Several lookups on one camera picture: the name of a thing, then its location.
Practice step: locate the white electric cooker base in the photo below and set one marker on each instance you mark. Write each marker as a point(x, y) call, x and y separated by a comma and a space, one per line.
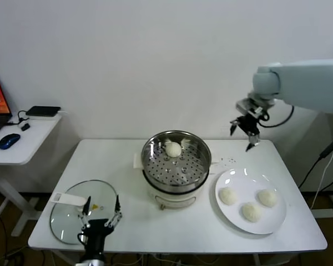
point(177, 200)

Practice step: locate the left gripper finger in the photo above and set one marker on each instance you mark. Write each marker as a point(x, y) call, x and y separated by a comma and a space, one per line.
point(117, 205)
point(86, 206)

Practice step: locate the white round plate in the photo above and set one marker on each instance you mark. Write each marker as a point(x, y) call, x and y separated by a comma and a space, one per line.
point(238, 177)

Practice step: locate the black flat hard drive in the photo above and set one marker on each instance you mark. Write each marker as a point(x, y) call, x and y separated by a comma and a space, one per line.
point(43, 111)

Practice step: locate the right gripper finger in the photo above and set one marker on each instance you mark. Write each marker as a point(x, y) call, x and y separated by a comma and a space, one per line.
point(254, 140)
point(234, 124)

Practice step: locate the round glass pot lid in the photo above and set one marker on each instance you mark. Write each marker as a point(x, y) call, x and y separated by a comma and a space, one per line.
point(72, 221)

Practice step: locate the blue computer mouse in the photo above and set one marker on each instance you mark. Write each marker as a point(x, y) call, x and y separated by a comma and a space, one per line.
point(9, 140)

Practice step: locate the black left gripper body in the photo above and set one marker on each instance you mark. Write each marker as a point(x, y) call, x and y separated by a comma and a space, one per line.
point(95, 233)

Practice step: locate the white steamed baozi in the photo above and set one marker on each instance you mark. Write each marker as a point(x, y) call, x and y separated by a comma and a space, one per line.
point(228, 196)
point(267, 198)
point(172, 150)
point(251, 212)

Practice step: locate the white side table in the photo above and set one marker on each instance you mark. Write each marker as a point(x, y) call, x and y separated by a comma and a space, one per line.
point(30, 144)

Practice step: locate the stainless steel steamer basket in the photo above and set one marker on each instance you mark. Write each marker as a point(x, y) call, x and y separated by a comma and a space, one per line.
point(201, 155)

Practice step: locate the small black usb dongle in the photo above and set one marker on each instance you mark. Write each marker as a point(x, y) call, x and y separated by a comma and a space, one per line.
point(25, 127)

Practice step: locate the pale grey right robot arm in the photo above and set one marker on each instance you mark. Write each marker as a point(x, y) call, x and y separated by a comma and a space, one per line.
point(308, 83)

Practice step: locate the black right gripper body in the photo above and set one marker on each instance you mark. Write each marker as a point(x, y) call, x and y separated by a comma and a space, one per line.
point(249, 124)

